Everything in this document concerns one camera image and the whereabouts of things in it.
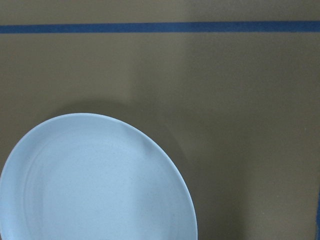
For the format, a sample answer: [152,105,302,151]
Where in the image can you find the blue plate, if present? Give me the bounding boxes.
[0,113,198,240]

